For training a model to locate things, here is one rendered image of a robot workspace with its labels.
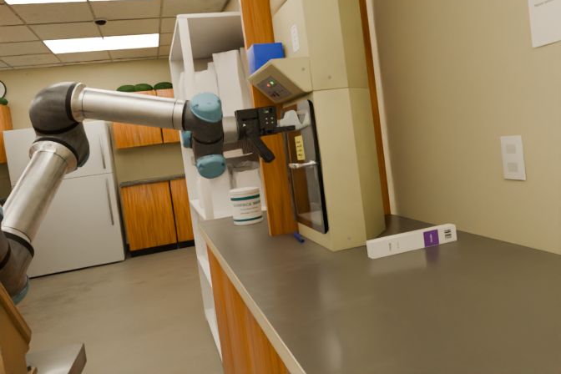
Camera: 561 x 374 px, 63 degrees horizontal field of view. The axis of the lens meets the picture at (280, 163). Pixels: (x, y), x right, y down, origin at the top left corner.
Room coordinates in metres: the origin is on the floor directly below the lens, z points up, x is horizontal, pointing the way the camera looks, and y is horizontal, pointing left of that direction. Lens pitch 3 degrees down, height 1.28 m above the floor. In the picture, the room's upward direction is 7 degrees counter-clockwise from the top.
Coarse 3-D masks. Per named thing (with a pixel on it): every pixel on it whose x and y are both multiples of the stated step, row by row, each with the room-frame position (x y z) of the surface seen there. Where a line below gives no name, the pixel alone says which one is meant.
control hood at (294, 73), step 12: (276, 60) 1.30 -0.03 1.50; (288, 60) 1.31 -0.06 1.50; (300, 60) 1.32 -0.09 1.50; (264, 72) 1.40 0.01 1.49; (276, 72) 1.33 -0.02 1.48; (288, 72) 1.31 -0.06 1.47; (300, 72) 1.32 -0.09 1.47; (252, 84) 1.61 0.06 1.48; (288, 84) 1.36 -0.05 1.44; (300, 84) 1.32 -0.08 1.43; (288, 96) 1.46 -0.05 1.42
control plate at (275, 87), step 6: (270, 78) 1.42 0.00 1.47; (258, 84) 1.56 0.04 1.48; (264, 84) 1.51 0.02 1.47; (270, 84) 1.47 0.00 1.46; (276, 84) 1.43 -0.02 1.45; (264, 90) 1.57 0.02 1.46; (270, 90) 1.52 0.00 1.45; (276, 90) 1.48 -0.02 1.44; (270, 96) 1.58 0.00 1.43; (276, 96) 1.54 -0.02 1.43; (282, 96) 1.49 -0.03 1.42
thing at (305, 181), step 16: (304, 112) 1.38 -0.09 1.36; (288, 144) 1.59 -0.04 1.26; (304, 144) 1.42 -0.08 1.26; (304, 160) 1.44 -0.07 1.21; (304, 176) 1.46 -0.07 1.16; (320, 176) 1.33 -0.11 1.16; (304, 192) 1.48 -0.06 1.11; (320, 192) 1.33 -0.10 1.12; (304, 208) 1.50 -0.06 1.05; (320, 208) 1.35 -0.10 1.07; (304, 224) 1.52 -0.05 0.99; (320, 224) 1.36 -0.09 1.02
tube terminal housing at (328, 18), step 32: (288, 0) 1.44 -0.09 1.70; (320, 0) 1.34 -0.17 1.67; (352, 0) 1.47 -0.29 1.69; (288, 32) 1.48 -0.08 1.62; (320, 32) 1.34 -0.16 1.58; (352, 32) 1.44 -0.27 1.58; (320, 64) 1.34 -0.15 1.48; (352, 64) 1.41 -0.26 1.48; (320, 96) 1.33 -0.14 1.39; (352, 96) 1.38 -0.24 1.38; (320, 128) 1.33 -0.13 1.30; (352, 128) 1.36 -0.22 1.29; (352, 160) 1.35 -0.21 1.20; (352, 192) 1.35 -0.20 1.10; (352, 224) 1.35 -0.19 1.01; (384, 224) 1.52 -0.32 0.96
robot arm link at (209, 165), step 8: (192, 144) 1.22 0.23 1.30; (200, 144) 1.14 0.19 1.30; (208, 144) 1.14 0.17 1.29; (216, 144) 1.15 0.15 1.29; (200, 152) 1.16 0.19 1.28; (208, 152) 1.15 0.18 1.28; (216, 152) 1.16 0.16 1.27; (200, 160) 1.16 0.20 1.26; (208, 160) 1.15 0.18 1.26; (216, 160) 1.15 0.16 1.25; (224, 160) 1.17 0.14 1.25; (200, 168) 1.16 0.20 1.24; (208, 168) 1.16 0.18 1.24; (216, 168) 1.17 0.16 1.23; (224, 168) 1.18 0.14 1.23; (208, 176) 1.18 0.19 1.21; (216, 176) 1.19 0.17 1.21
